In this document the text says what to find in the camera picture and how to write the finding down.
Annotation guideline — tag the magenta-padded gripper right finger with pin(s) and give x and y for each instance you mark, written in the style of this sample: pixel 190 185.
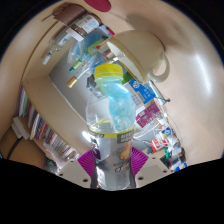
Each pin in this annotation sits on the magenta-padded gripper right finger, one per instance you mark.
pixel 139 161

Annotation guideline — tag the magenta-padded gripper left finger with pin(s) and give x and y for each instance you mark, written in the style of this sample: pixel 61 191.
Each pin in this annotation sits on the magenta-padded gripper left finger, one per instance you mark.
pixel 86 163

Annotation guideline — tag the clear yellow-capped drink bottle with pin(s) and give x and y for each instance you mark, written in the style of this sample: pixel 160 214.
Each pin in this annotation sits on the clear yellow-capped drink bottle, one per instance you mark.
pixel 111 113

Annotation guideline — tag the slim white light strip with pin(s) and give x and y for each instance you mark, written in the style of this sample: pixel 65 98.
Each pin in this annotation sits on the slim white light strip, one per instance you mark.
pixel 86 136

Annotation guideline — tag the red and white canister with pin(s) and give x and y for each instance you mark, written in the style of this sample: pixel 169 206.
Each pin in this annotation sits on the red and white canister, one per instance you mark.
pixel 160 143

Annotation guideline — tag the pink box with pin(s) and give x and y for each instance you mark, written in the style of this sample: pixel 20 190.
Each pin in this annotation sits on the pink box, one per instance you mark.
pixel 150 115

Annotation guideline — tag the wooden shelf unit with books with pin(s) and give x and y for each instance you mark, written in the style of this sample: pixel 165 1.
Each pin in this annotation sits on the wooden shelf unit with books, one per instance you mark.
pixel 43 126

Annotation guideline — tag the blue and white box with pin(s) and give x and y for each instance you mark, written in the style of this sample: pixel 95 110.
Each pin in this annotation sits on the blue and white box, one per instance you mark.
pixel 143 91

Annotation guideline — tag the blue gold-capped bottle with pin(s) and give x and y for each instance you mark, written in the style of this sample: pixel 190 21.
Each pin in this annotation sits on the blue gold-capped bottle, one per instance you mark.
pixel 80 71

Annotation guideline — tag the tall clear glass bottle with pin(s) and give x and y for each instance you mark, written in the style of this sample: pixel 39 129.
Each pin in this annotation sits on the tall clear glass bottle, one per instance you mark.
pixel 58 41

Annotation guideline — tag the white-lidded brown jar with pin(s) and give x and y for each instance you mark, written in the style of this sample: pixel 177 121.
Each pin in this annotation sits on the white-lidded brown jar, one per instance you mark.
pixel 85 26

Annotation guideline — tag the flat round red coaster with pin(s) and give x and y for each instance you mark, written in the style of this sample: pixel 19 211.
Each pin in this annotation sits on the flat round red coaster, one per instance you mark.
pixel 98 5

